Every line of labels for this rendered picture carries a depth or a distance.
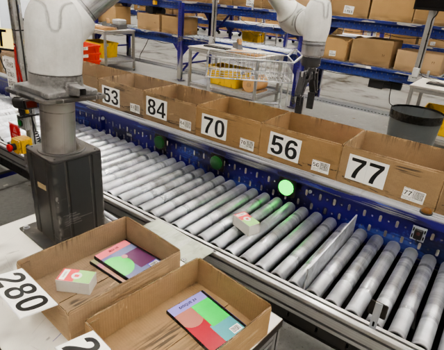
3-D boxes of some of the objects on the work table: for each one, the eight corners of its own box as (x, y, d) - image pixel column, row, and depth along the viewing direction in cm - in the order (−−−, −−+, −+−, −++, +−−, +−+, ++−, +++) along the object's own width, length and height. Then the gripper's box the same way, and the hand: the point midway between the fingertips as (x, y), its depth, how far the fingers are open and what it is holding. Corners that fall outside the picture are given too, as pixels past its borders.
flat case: (133, 286, 119) (133, 282, 118) (94, 259, 129) (93, 255, 128) (165, 264, 129) (165, 261, 128) (126, 242, 139) (126, 238, 138)
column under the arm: (57, 261, 129) (45, 169, 115) (19, 230, 144) (5, 144, 130) (123, 231, 148) (119, 148, 134) (83, 205, 162) (76, 128, 149)
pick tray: (19, 289, 117) (14, 261, 113) (126, 238, 144) (126, 214, 139) (70, 344, 100) (67, 314, 96) (181, 276, 127) (182, 250, 123)
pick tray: (85, 351, 99) (82, 320, 95) (196, 281, 125) (198, 255, 121) (157, 432, 82) (157, 401, 78) (269, 333, 108) (273, 305, 104)
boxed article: (89, 296, 115) (88, 283, 114) (56, 292, 116) (55, 279, 114) (96, 283, 120) (96, 271, 119) (64, 280, 121) (63, 267, 119)
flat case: (211, 357, 99) (211, 353, 99) (165, 314, 111) (165, 310, 111) (248, 330, 108) (249, 326, 107) (202, 293, 120) (202, 289, 119)
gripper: (308, 60, 148) (299, 118, 158) (331, 55, 165) (322, 107, 174) (290, 57, 152) (283, 114, 161) (315, 53, 169) (307, 104, 178)
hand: (304, 105), depth 167 cm, fingers open, 10 cm apart
